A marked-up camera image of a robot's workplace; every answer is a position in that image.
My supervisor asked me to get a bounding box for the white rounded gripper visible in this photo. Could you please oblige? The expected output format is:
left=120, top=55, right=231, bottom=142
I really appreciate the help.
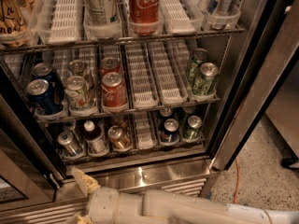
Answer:
left=65, top=167, right=147, bottom=224

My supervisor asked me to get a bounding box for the dark bottle with white cap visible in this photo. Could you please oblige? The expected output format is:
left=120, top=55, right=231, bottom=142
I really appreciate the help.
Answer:
left=84, top=120, right=108, bottom=156

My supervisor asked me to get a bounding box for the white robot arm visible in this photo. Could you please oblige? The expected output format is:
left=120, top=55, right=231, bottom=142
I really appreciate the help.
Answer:
left=64, top=168, right=299, bottom=224

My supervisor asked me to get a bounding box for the silver blue can bottom shelf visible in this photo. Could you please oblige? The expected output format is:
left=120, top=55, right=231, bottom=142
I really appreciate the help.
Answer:
left=57, top=131, right=83, bottom=157

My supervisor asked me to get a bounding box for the gold can bottom shelf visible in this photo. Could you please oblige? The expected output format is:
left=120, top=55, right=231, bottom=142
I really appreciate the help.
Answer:
left=107, top=125, right=132, bottom=152

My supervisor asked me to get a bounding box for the dark blue can bottom shelf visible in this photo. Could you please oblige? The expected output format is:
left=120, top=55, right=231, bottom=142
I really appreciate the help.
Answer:
left=160, top=119, right=178, bottom=143

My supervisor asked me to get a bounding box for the blue can front middle shelf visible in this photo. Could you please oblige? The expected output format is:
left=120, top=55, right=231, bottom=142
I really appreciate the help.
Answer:
left=26, top=79, right=63, bottom=115

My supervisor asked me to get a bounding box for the stainless fridge base panel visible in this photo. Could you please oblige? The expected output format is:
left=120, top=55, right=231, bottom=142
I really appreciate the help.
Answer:
left=0, top=158, right=220, bottom=224

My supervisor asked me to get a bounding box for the green can bottom shelf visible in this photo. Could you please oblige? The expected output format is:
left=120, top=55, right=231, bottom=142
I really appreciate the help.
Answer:
left=182, top=115, right=202, bottom=140

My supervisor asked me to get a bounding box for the green can shelf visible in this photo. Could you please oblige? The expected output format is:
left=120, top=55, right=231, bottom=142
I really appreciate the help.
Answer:
left=185, top=48, right=208, bottom=84
left=192, top=63, right=219, bottom=96
left=182, top=115, right=202, bottom=140

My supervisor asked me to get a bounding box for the blue can rear middle shelf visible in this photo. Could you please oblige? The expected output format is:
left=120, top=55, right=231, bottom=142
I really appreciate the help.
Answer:
left=33, top=63, right=64, bottom=100

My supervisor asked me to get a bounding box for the green can front middle shelf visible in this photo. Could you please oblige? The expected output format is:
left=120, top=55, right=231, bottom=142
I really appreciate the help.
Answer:
left=192, top=63, right=219, bottom=96

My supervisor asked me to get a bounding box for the green can rear middle shelf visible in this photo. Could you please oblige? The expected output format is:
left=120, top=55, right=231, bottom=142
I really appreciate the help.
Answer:
left=185, top=48, right=208, bottom=84

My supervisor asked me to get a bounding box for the white labelled can top shelf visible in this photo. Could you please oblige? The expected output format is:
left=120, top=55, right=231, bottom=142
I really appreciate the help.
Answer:
left=84, top=0, right=119, bottom=26

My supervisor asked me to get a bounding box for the tan lettered can top shelf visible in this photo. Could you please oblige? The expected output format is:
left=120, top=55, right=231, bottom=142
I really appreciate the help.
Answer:
left=0, top=0, right=28, bottom=48

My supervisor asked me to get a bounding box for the stainless fridge door right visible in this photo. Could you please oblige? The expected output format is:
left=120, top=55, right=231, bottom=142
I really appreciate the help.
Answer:
left=205, top=0, right=298, bottom=171

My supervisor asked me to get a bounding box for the white patterned can front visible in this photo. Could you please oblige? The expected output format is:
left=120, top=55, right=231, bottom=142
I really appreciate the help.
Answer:
left=65, top=76, right=95, bottom=111

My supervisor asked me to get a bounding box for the white patterned can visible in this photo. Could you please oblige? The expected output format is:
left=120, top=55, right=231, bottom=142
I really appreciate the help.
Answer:
left=65, top=76, right=95, bottom=111
left=67, top=60, right=94, bottom=89

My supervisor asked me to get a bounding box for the red cola can front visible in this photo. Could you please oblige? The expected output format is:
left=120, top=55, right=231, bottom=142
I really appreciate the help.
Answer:
left=101, top=72, right=127, bottom=107

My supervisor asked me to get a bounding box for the white empty can tray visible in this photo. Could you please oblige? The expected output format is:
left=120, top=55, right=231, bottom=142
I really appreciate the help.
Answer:
left=125, top=44, right=159, bottom=109
left=147, top=41, right=188, bottom=105

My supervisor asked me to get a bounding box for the white patterned can rear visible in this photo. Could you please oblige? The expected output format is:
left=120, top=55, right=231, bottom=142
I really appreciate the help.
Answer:
left=67, top=60, right=94, bottom=89

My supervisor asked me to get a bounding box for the red cola can rear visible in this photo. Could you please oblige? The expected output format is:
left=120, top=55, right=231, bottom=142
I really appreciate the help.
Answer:
left=99, top=57, right=121, bottom=77

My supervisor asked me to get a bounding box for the black caster wheel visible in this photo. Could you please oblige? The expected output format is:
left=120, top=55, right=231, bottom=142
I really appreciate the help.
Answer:
left=281, top=158, right=299, bottom=170

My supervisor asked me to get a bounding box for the tall red cola can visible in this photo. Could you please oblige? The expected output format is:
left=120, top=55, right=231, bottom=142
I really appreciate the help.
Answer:
left=129, top=0, right=159, bottom=35

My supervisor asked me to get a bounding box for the middle wire shelf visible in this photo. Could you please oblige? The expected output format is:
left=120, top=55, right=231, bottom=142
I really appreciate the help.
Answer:
left=34, top=93, right=219, bottom=123

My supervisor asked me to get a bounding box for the wire shelf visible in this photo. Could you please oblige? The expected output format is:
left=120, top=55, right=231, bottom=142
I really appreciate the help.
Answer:
left=0, top=25, right=245, bottom=55
left=34, top=93, right=219, bottom=123

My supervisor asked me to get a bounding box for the orange cable on floor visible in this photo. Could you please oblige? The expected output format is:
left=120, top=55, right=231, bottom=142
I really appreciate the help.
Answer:
left=233, top=158, right=241, bottom=205

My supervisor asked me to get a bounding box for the top wire shelf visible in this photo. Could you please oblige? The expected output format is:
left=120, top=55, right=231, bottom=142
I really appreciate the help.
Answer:
left=0, top=25, right=245, bottom=55

